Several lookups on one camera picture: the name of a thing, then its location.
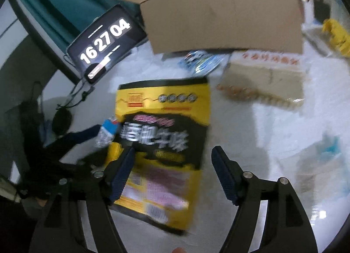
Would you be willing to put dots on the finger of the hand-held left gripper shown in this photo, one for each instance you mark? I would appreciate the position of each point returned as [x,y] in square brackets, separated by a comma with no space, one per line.
[94,158]
[82,135]

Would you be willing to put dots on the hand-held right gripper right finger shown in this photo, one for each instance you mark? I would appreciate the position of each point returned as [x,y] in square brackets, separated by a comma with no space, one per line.
[222,171]

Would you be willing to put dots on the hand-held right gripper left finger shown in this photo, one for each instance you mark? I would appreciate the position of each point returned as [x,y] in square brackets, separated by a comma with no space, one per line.
[123,176]

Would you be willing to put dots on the clear plastic bottle blue label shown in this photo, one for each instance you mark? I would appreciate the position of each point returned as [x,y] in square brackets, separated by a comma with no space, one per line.
[107,132]

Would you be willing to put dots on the yellow black snack bag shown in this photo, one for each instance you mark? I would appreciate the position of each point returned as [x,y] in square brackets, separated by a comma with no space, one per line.
[164,100]

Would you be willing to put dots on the sliced bread package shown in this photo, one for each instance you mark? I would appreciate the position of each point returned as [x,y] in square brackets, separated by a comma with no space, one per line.
[259,71]

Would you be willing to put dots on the brown cardboard box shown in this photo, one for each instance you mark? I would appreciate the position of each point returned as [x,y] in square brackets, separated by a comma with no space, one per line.
[218,15]

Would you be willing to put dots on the yellow chips bag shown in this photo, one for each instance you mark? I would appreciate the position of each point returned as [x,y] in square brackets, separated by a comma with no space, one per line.
[336,34]

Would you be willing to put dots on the black oval object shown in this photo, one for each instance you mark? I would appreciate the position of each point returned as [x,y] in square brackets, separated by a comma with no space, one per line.
[62,120]

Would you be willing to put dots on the black tablet clock display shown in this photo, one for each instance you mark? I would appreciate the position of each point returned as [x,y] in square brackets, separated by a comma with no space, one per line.
[106,40]

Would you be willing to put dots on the blue snack packet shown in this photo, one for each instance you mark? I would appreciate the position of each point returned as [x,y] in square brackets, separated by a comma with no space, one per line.
[199,61]

